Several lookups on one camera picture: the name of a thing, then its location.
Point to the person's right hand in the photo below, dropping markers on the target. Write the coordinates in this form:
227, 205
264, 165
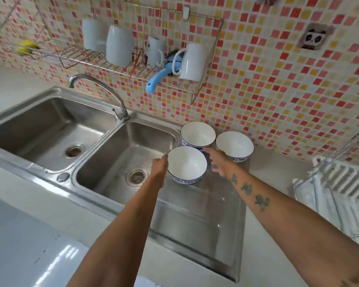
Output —
223, 164

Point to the person's left hand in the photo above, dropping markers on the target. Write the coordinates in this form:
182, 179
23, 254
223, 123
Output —
158, 171

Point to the person's right thumb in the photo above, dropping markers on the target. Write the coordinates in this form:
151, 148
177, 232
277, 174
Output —
210, 151

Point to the person's left thumb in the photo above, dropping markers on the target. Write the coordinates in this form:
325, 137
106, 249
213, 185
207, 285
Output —
164, 157

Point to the white bowl with blue pattern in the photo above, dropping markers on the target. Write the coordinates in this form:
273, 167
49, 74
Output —
187, 164
235, 144
197, 134

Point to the person's left forearm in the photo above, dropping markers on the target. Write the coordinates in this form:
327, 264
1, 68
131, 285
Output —
128, 230

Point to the person's right forearm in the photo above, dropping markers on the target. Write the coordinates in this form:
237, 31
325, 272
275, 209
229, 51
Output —
290, 224

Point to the metal sink drain strainer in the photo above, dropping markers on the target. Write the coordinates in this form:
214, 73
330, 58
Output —
137, 177
75, 150

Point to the light blue dish brush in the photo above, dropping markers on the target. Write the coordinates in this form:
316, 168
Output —
157, 79

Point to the chrome sink faucet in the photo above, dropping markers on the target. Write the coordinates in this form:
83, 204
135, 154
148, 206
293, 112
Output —
107, 88

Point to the round metal sink hole cap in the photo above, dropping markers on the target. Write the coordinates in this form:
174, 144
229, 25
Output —
63, 177

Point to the small white jug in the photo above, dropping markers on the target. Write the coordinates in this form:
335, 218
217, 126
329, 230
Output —
154, 52

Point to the stainless steel double sink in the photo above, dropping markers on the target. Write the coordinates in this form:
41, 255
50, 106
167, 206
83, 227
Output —
45, 125

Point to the white plastic drain tray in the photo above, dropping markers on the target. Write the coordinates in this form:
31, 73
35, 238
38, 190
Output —
347, 182

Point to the yellow sponge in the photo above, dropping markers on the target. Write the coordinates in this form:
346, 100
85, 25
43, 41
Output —
27, 47

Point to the white wall hook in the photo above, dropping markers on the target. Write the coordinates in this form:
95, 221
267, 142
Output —
186, 12

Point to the panda wall socket cover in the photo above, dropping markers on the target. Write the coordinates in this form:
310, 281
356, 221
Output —
315, 37

